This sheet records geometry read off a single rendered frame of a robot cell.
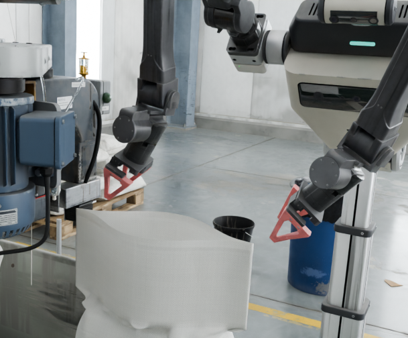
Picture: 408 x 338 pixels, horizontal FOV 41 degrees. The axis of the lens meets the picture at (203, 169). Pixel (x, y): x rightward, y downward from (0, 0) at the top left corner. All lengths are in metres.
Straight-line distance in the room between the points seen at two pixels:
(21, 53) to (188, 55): 8.98
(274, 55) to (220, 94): 8.44
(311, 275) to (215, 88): 6.85
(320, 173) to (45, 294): 1.23
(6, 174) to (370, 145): 0.64
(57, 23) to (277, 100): 4.04
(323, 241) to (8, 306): 1.92
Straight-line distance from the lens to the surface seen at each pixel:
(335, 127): 1.51
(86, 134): 1.46
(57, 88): 1.35
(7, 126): 0.98
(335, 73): 1.40
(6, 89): 0.98
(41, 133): 0.96
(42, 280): 1.96
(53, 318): 1.99
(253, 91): 9.66
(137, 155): 1.20
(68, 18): 7.14
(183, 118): 9.98
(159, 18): 1.11
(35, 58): 0.98
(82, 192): 1.47
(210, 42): 9.98
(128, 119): 1.11
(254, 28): 1.45
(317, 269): 3.43
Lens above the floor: 1.43
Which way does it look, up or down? 12 degrees down
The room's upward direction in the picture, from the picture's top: 3 degrees clockwise
